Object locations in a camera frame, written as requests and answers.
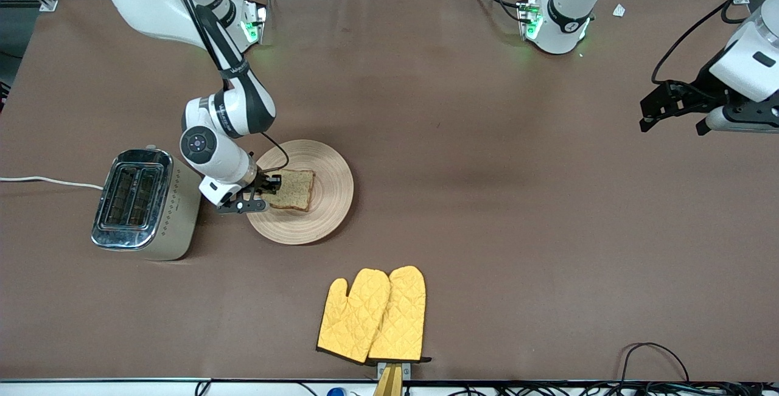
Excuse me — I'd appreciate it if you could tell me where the brown bread slice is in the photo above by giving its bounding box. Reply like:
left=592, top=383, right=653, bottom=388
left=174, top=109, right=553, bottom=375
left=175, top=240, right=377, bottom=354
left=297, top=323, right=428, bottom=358
left=262, top=169, right=316, bottom=212

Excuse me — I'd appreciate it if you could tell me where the round wooden plate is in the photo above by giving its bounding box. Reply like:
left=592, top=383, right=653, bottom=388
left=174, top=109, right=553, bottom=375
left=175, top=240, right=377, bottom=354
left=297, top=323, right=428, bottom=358
left=245, top=139, right=354, bottom=246

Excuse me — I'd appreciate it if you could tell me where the beige chrome two-slot toaster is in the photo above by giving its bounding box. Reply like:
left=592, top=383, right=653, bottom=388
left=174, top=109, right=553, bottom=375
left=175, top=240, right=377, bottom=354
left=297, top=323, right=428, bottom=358
left=91, top=145, right=203, bottom=262

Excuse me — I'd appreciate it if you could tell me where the yellow quilted oven mitt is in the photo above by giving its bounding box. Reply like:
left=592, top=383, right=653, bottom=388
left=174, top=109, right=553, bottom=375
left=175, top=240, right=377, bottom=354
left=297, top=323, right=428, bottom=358
left=368, top=265, right=432, bottom=364
left=316, top=268, right=391, bottom=365

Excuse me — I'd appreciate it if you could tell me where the brown table cover sheet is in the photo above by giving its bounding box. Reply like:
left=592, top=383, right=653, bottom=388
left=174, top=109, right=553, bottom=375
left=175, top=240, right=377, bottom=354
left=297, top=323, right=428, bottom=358
left=0, top=0, right=779, bottom=383

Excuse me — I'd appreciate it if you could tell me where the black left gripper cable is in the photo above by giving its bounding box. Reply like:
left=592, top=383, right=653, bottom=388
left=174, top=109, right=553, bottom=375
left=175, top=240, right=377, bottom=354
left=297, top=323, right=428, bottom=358
left=651, top=0, right=766, bottom=84

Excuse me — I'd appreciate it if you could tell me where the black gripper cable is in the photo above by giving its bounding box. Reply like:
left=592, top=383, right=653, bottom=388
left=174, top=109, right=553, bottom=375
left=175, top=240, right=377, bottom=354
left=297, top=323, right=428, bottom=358
left=651, top=0, right=766, bottom=84
left=161, top=0, right=291, bottom=173

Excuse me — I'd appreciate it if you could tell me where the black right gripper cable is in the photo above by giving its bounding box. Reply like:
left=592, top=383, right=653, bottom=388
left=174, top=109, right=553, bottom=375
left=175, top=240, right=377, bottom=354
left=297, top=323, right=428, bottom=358
left=161, top=0, right=291, bottom=173

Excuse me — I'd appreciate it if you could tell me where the white toaster power cord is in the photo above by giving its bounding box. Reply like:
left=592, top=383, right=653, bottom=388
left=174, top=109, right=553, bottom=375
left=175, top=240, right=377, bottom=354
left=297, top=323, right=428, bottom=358
left=0, top=175, right=104, bottom=191

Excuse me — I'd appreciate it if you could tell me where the grey metal bracket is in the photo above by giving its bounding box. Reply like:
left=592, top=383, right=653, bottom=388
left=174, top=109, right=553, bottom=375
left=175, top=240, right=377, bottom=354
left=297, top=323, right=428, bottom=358
left=377, top=361, right=412, bottom=380

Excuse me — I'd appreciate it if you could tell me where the black looped floor cable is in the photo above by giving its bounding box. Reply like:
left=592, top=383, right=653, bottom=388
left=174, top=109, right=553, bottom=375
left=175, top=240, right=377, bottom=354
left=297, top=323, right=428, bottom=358
left=618, top=342, right=691, bottom=384

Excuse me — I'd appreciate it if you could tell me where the black cable bundle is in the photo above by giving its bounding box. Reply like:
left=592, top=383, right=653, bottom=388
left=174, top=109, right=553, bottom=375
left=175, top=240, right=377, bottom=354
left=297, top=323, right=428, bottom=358
left=450, top=382, right=779, bottom=396

